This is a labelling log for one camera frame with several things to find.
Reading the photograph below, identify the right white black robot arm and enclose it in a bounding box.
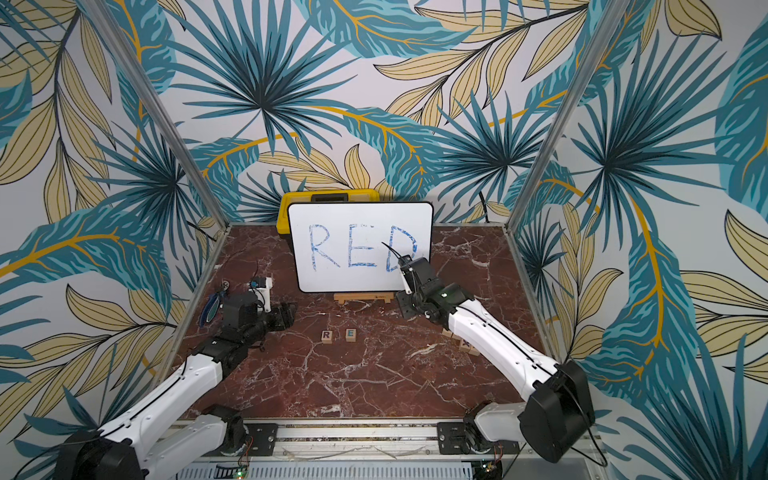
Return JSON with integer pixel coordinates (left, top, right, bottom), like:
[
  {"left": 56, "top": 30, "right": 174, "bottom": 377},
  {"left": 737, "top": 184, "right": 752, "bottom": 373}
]
[{"left": 396, "top": 255, "right": 595, "bottom": 463}]

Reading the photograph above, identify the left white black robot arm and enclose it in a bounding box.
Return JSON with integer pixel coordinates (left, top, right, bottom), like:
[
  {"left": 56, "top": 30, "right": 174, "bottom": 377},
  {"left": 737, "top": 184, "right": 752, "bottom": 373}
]
[{"left": 53, "top": 293, "right": 297, "bottom": 479}]

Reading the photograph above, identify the wooden board easel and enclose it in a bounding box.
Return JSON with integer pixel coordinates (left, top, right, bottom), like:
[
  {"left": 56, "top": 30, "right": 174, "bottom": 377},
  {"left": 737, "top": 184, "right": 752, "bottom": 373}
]
[{"left": 333, "top": 292, "right": 394, "bottom": 305}]

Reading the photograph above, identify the white dry-erase board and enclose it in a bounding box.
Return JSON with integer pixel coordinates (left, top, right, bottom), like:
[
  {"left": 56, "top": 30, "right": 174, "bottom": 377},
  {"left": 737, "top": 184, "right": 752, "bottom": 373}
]
[{"left": 287, "top": 202, "right": 434, "bottom": 293}]

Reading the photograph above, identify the yellow tool case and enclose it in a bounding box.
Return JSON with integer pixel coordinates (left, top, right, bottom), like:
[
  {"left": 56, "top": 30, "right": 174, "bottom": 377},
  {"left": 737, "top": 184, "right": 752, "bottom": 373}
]
[{"left": 276, "top": 188, "right": 380, "bottom": 235}]

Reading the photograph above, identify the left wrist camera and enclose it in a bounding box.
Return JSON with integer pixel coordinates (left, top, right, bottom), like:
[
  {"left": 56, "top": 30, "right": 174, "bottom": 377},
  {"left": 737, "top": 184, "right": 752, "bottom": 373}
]
[{"left": 249, "top": 276, "right": 273, "bottom": 312}]

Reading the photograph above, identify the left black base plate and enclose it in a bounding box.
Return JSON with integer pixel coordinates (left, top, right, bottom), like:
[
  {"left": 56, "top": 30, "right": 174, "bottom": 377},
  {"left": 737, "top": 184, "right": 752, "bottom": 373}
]
[{"left": 206, "top": 422, "right": 278, "bottom": 458}]

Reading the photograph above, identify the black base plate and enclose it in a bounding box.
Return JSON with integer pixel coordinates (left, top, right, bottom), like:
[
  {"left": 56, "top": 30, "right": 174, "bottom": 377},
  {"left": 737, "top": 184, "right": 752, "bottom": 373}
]
[
  {"left": 206, "top": 422, "right": 278, "bottom": 458},
  {"left": 436, "top": 421, "right": 521, "bottom": 455}
]

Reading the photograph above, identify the aluminium front rail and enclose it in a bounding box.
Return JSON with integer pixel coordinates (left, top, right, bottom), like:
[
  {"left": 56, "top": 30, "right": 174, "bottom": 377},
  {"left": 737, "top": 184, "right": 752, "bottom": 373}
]
[{"left": 161, "top": 418, "right": 607, "bottom": 464}]

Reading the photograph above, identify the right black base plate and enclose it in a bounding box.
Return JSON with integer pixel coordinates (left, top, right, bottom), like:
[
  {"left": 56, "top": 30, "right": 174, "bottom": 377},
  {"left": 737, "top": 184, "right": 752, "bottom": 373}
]
[{"left": 436, "top": 421, "right": 521, "bottom": 455}]

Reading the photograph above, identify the left aluminium frame post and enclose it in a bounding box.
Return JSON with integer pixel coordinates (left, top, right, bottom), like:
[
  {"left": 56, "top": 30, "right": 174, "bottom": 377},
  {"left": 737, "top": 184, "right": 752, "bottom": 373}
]
[{"left": 82, "top": 0, "right": 230, "bottom": 230}]

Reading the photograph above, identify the aluminium frame post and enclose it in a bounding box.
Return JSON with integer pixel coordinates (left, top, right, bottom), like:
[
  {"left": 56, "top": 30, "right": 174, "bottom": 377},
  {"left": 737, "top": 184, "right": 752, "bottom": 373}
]
[
  {"left": 506, "top": 0, "right": 629, "bottom": 236},
  {"left": 82, "top": 0, "right": 230, "bottom": 230}
]

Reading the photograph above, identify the right aluminium frame post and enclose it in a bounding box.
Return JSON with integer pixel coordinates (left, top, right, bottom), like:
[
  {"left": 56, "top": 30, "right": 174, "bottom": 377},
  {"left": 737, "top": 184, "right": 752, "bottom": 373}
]
[{"left": 506, "top": 0, "right": 629, "bottom": 236}]

